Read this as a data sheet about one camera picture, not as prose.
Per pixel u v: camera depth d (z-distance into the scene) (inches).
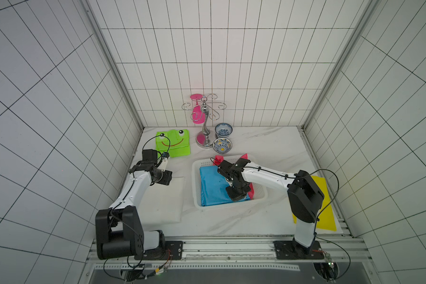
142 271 27.1
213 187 34.3
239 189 28.8
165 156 31.3
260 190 33.5
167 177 30.1
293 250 25.5
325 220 20.5
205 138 43.9
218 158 35.3
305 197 18.4
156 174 25.6
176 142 43.4
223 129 46.3
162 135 44.7
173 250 28.6
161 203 31.3
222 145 43.1
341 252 25.9
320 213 20.4
